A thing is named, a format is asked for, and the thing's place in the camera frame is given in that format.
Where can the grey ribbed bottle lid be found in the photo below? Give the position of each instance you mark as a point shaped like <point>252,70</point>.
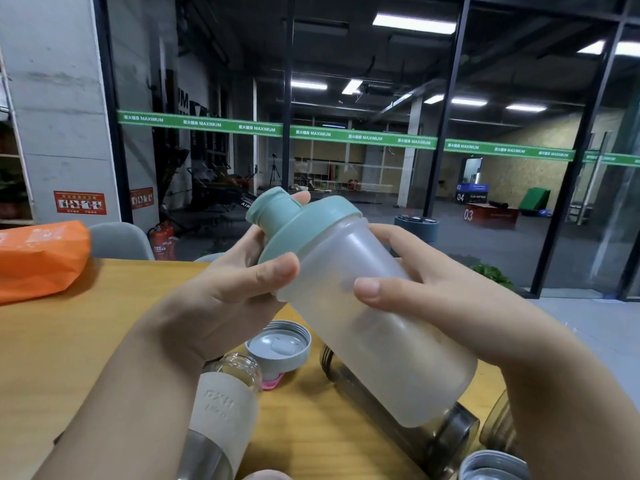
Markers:
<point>492,467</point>

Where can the teal shaker lid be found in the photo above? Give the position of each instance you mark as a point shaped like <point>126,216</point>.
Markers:
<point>300,219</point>

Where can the teal round stool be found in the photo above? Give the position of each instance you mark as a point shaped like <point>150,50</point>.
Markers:
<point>417,234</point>

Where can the red fire extinguishers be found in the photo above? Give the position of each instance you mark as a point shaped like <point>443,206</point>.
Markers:
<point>162,242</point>

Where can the person's left forearm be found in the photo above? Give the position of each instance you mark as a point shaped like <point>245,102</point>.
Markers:
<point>125,409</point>

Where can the person's right hand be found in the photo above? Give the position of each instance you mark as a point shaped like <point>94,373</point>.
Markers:
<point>450,304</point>

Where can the smoky clear glass bottle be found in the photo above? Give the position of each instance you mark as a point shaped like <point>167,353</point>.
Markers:
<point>500,427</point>

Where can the blue plyo box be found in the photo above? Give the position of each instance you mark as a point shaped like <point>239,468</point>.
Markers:
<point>472,193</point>

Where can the black tripod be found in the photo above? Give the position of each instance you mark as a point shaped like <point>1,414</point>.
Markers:
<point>274,172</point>

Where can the black exercise machine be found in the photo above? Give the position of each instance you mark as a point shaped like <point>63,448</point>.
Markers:
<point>215,187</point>

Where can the smoky dark glass bottle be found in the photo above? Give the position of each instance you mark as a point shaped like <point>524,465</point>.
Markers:
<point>430,444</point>

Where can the person's right forearm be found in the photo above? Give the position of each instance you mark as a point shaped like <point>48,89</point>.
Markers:
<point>575,404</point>

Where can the person's left thumb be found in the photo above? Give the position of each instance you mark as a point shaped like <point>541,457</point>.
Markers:
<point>265,279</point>

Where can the person's right thumb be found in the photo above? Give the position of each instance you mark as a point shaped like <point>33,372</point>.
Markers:
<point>395,297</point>

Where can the red safety sign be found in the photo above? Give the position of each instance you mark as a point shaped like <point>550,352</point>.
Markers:
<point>142,198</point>
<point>80,203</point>

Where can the orange plastic bag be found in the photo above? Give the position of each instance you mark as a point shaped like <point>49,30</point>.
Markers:
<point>40,259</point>

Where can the pink small cap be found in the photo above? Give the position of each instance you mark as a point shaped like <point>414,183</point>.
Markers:
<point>272,382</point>

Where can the frosted plastic shaker bottle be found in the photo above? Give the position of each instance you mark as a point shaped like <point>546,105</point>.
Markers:
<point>380,354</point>

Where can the white shelf rack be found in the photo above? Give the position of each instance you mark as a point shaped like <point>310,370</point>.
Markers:
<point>12,169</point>

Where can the green striped glass banner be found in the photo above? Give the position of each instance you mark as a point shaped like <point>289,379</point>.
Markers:
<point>360,137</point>

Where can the grey chair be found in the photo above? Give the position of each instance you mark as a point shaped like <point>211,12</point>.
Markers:
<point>210,257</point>
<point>120,242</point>

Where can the person's left hand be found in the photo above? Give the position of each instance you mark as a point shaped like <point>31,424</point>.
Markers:
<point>215,304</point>

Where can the glass bottle with white sleeve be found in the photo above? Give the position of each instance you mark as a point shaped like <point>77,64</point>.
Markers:
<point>220,419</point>

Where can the red plyo box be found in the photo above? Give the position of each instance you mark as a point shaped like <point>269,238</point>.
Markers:
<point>492,217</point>

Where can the green plant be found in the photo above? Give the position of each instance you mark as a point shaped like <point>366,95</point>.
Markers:
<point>492,275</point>

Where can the green gym mat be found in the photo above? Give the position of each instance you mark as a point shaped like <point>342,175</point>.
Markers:
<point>534,199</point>

